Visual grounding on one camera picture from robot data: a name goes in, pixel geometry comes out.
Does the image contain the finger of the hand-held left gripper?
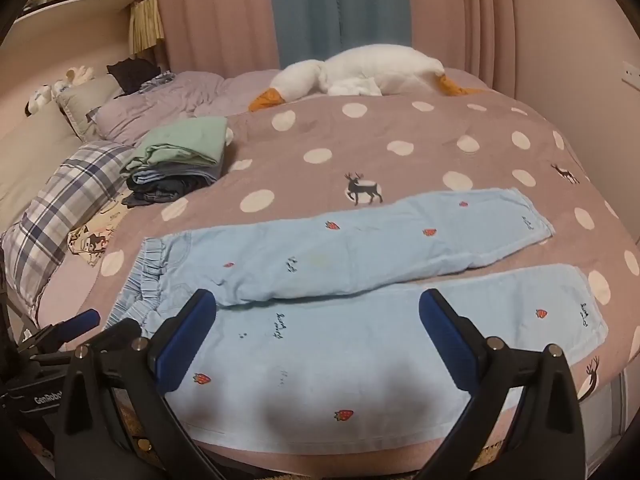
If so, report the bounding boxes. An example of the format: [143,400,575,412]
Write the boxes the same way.
[102,317,144,349]
[17,308,102,361]

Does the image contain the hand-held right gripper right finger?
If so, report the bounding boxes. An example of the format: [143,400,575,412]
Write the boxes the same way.
[415,288,586,480]

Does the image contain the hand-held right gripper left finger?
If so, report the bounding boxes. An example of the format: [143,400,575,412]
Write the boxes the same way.
[54,288,236,480]

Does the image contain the light blue denim shorts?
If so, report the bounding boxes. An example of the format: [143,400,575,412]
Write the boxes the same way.
[104,187,610,453]

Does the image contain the cartoon print sheet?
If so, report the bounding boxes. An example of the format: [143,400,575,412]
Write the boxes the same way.
[67,199,135,267]

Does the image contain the plaid pillow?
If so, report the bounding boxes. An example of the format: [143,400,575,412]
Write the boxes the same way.
[0,141,137,313]

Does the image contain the folded dark jeans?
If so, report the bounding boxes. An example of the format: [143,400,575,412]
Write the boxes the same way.
[121,177,212,209]

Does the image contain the pile of folded clothes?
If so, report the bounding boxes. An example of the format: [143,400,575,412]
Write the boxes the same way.
[127,162,222,188]

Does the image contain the beige headboard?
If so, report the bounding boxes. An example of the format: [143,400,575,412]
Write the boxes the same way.
[0,104,86,228]

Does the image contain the pink polka dot blanket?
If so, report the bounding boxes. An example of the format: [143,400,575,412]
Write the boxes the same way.
[37,87,640,476]

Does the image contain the folded green garment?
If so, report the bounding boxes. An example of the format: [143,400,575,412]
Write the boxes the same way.
[122,116,229,171]

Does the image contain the grey pillow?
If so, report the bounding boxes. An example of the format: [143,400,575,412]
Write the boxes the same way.
[56,76,124,142]

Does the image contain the small white plush toy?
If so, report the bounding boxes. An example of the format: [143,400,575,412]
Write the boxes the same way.
[61,64,97,90]
[25,84,57,114]

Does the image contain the purple quilt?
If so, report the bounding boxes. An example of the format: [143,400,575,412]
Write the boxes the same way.
[94,69,282,147]

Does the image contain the black cloth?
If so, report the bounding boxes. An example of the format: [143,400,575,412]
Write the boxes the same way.
[106,58,164,96]

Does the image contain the white pillow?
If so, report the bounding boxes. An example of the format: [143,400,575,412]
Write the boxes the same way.
[248,45,488,112]

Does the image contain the yellow hanging cloth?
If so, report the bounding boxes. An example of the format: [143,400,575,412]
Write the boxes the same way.
[128,0,166,56]

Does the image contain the pink curtain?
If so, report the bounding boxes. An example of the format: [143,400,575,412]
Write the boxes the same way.
[150,0,282,77]
[409,0,527,95]

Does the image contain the blue curtain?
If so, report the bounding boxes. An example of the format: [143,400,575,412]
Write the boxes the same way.
[265,0,417,68]

